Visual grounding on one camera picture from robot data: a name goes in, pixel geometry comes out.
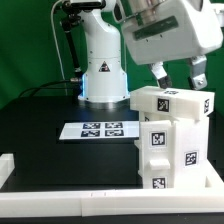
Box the white right fence rail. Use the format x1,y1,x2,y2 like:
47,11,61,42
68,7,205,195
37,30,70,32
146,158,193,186
205,161,224,188

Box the black floor cable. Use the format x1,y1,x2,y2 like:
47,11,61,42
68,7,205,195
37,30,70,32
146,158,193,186
18,80,83,98

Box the white front fence rail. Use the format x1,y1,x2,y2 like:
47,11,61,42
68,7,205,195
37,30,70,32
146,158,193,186
0,188,224,218

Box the white left fence piece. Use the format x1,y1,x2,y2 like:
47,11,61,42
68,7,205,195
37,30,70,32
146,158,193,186
0,154,15,189

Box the small white cabinet top block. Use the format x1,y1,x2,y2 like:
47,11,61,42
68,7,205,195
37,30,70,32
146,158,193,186
130,86,215,120

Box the white fence rail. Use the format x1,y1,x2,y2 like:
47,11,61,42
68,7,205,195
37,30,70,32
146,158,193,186
0,188,224,218
205,161,224,188

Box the white cabinet body box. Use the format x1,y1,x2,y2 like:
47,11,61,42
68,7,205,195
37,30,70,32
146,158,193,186
135,112,209,188

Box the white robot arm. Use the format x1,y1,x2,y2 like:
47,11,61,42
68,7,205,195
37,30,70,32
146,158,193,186
57,0,224,104

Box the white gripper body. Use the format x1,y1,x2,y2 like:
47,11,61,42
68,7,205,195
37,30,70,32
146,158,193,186
120,0,223,64

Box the black cable hose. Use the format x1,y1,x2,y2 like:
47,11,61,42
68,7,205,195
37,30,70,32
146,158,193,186
59,13,84,83

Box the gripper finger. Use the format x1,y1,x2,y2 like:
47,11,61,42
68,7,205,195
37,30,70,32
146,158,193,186
148,62,172,89
187,55,207,90

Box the white marker sheet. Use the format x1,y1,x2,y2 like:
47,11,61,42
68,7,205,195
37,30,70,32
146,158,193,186
59,121,139,140

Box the white cabinet door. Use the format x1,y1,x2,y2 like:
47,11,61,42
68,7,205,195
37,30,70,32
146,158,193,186
139,120,174,189

